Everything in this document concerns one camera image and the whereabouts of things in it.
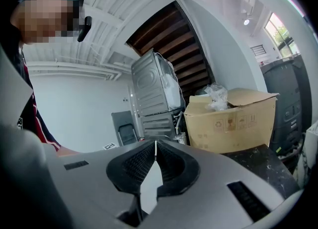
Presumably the large grey metal laundry machine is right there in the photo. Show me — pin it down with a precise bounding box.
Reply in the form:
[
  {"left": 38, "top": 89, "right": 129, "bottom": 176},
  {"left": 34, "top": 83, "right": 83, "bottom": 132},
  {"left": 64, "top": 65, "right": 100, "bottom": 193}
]
[{"left": 131, "top": 48, "right": 186, "bottom": 118}]

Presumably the black folding chair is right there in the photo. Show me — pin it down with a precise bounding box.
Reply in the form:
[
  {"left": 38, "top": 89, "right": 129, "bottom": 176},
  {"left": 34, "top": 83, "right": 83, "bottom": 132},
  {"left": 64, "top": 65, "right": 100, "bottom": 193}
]
[{"left": 110, "top": 110, "right": 139, "bottom": 147}]

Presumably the white marble cabinet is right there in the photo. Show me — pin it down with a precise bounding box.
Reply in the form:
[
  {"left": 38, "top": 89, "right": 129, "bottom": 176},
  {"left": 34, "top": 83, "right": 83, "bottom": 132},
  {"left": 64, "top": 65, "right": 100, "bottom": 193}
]
[{"left": 301, "top": 120, "right": 318, "bottom": 189}]

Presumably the person's left forearm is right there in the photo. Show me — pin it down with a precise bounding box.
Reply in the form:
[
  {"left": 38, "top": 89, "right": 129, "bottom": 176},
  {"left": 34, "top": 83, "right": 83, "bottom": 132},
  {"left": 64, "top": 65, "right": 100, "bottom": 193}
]
[{"left": 57, "top": 146, "right": 80, "bottom": 158}]

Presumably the person's head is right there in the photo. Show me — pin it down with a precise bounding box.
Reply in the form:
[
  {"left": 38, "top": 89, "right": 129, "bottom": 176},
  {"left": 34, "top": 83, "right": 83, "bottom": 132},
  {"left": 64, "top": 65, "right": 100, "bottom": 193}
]
[{"left": 9, "top": 0, "right": 85, "bottom": 45}]

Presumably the clear plastic wrap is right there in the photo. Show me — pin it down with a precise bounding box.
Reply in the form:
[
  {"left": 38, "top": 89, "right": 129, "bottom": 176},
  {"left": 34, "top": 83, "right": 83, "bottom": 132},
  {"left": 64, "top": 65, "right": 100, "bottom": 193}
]
[{"left": 201, "top": 82, "right": 236, "bottom": 112}]

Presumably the window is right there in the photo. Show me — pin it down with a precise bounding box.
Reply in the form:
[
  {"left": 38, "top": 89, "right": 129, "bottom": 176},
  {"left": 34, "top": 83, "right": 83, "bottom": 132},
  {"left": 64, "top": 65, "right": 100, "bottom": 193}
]
[{"left": 264, "top": 11, "right": 297, "bottom": 59}]

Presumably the black wall grille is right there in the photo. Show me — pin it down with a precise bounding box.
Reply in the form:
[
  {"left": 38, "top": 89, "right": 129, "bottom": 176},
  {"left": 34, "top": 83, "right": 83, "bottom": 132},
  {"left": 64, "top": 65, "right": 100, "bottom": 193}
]
[{"left": 249, "top": 45, "right": 266, "bottom": 56}]

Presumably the dark wooden staircase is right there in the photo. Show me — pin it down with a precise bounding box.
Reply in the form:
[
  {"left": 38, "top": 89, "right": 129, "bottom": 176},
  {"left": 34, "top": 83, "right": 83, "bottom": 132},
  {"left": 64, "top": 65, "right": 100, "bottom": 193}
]
[{"left": 126, "top": 0, "right": 216, "bottom": 100}]

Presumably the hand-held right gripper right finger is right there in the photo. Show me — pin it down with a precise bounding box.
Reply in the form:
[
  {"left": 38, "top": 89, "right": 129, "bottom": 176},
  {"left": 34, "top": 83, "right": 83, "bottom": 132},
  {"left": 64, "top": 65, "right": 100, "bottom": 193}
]
[{"left": 139, "top": 140, "right": 287, "bottom": 229}]

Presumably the brown cardboard box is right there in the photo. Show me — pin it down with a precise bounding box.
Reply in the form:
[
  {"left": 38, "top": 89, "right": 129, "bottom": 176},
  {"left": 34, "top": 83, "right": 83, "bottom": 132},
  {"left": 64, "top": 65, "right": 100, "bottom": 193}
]
[{"left": 183, "top": 87, "right": 280, "bottom": 155}]

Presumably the white drain hose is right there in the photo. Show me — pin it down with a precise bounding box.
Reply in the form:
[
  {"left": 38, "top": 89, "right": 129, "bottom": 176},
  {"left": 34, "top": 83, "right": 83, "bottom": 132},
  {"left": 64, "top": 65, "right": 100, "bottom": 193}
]
[{"left": 173, "top": 113, "right": 187, "bottom": 145}]

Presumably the person's black shirt torso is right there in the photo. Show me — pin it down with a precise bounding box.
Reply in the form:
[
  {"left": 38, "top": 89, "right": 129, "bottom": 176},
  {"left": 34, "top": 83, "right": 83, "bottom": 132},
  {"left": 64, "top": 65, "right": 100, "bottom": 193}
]
[{"left": 9, "top": 41, "right": 62, "bottom": 152}]

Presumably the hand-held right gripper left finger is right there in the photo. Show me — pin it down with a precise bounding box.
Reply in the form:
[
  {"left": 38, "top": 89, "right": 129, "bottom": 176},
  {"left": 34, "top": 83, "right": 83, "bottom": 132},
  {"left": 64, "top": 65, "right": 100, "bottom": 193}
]
[{"left": 43, "top": 139, "right": 158, "bottom": 229}]

